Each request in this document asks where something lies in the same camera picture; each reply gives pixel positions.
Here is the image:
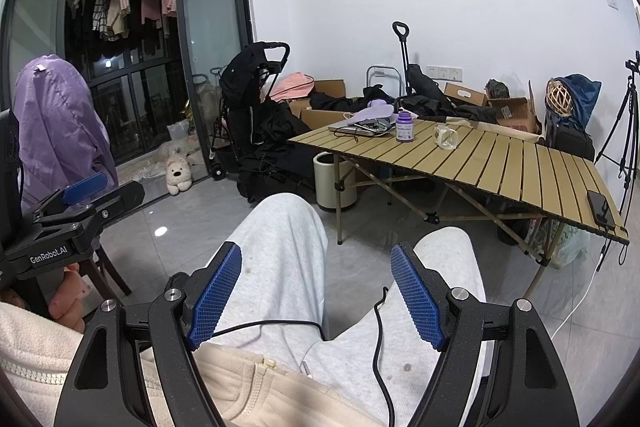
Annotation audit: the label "black phone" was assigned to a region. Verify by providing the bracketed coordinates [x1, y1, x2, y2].
[586, 190, 616, 228]

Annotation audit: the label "silver laptop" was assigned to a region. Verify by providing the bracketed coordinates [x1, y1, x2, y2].
[328, 119, 396, 138]

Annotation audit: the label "cream fleece jacket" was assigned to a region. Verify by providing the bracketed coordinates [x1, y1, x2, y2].
[0, 302, 388, 427]

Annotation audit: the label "white charging cable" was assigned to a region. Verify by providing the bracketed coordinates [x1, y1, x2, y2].
[550, 252, 608, 340]

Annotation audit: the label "pink bag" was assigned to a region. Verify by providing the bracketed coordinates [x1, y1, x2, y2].
[270, 72, 315, 100]

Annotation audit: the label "cardboard box with label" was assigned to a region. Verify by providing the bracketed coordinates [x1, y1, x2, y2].
[487, 97, 542, 136]

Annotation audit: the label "silver folding chair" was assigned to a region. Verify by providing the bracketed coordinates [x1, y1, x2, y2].
[365, 65, 404, 96]

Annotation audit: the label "blue backpack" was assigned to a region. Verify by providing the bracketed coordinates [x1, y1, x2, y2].
[545, 74, 602, 132]

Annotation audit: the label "dark wooden chair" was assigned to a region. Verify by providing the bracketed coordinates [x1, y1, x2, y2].
[65, 247, 133, 308]

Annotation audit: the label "purple jacket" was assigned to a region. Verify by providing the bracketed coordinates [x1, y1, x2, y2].
[12, 54, 119, 208]

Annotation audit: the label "white plush dog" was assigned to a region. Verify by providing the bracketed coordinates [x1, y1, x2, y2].
[165, 155, 194, 196]

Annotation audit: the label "white plastic bag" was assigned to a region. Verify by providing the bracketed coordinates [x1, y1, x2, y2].
[525, 217, 592, 269]

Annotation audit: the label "lilac soft pouch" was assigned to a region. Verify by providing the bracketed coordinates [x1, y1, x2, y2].
[346, 102, 396, 126]

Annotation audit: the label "black folding cart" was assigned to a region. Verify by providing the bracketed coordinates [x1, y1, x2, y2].
[392, 21, 451, 108]

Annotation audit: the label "black cable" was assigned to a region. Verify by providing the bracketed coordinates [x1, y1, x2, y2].
[212, 287, 401, 427]

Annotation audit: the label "tan slatted folding table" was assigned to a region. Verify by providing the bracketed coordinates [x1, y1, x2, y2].
[287, 117, 631, 298]

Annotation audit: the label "pile of black clothes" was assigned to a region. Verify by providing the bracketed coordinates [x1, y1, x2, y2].
[237, 99, 321, 204]

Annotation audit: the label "woven rattan ball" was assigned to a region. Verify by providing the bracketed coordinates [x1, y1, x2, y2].
[546, 78, 573, 110]

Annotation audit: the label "black tripod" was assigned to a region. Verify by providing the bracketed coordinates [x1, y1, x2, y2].
[595, 51, 640, 219]

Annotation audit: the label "person's legs in grey pants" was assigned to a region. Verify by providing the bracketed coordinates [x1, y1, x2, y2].
[200, 193, 488, 427]

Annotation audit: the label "cardboard boxes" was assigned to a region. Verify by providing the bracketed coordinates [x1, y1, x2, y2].
[310, 86, 497, 124]

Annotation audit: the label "white trash bin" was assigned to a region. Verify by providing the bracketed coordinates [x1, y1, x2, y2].
[313, 151, 357, 214]

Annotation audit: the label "camouflage bag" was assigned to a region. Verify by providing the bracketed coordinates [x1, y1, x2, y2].
[485, 78, 511, 100]

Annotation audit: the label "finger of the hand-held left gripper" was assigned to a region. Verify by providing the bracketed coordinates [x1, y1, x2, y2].
[31, 172, 109, 225]
[75, 180, 146, 239]

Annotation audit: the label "purple bottle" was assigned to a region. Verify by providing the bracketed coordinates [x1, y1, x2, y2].
[395, 110, 417, 144]

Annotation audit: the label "clear glass cup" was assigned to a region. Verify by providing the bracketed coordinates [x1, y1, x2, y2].
[433, 123, 460, 150]

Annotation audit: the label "person's left hand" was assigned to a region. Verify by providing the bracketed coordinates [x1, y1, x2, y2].
[0, 261, 90, 334]

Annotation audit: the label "black stroller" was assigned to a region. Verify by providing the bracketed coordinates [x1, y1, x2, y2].
[209, 41, 292, 182]

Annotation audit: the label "black framed sliding glass door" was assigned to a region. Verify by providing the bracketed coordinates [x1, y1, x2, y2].
[0, 0, 73, 108]
[175, 0, 258, 182]

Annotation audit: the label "row of hanging clothes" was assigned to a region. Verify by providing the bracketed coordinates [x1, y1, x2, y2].
[65, 0, 178, 42]

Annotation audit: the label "cardboard box with handle hole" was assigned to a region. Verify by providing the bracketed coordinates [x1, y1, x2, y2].
[444, 82, 489, 108]

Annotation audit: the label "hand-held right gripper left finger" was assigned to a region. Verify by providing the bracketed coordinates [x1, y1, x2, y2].
[54, 241, 244, 427]

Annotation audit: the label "person's left forearm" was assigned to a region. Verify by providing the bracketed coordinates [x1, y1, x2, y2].
[0, 301, 101, 388]

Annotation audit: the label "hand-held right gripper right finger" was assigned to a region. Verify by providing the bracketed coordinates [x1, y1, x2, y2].
[389, 241, 581, 427]

